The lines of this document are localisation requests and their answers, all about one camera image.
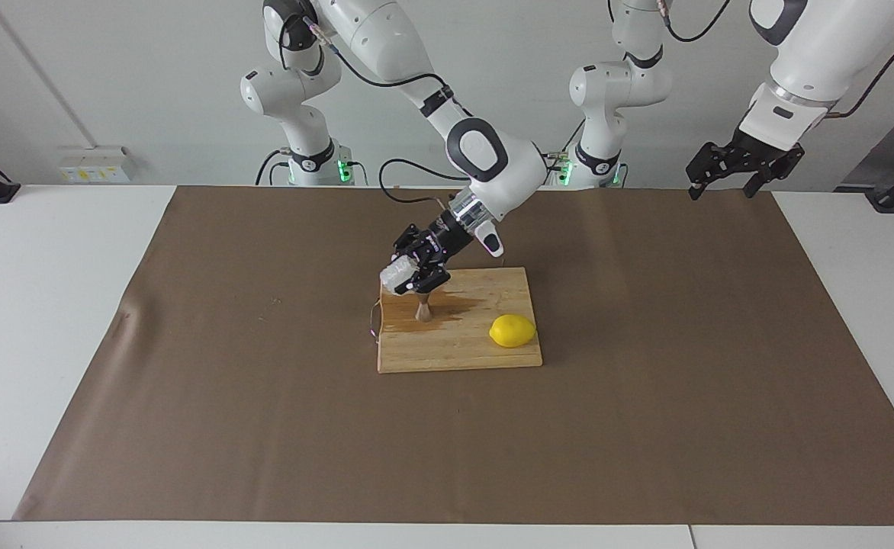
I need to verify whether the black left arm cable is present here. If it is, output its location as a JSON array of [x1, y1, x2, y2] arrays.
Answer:
[[657, 0, 894, 121]]

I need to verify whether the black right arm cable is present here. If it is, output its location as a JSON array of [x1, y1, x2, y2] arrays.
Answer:
[[279, 6, 472, 204]]

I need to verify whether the black left base cable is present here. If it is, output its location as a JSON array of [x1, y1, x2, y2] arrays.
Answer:
[[542, 141, 585, 186]]

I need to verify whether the white wall socket strip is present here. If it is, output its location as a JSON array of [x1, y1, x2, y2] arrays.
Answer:
[[58, 147, 133, 185]]

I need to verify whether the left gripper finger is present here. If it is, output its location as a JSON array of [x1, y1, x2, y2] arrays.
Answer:
[[744, 149, 805, 199], [685, 143, 738, 201]]

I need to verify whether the black right base cable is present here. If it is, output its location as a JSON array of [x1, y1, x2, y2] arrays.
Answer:
[[255, 147, 291, 186]]

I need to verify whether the wooden cutting board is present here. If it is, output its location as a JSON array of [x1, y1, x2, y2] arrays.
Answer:
[[368, 267, 543, 374]]

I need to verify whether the yellow lemon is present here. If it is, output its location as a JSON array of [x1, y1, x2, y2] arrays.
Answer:
[[490, 314, 537, 348]]

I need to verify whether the brown paper table mat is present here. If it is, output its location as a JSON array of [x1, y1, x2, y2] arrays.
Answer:
[[12, 185, 894, 527]]

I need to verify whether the clear textured small cup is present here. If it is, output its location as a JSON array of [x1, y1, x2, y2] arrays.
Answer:
[[380, 258, 417, 296]]

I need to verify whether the black base cable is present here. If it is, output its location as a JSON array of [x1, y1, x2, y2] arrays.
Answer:
[[542, 141, 585, 186], [255, 147, 291, 186]]

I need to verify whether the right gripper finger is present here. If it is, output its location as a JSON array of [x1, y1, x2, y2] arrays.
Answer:
[[394, 223, 433, 256], [397, 259, 452, 296]]

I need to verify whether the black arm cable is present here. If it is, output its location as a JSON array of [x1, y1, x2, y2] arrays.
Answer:
[[279, 6, 472, 204], [657, 0, 894, 121]]

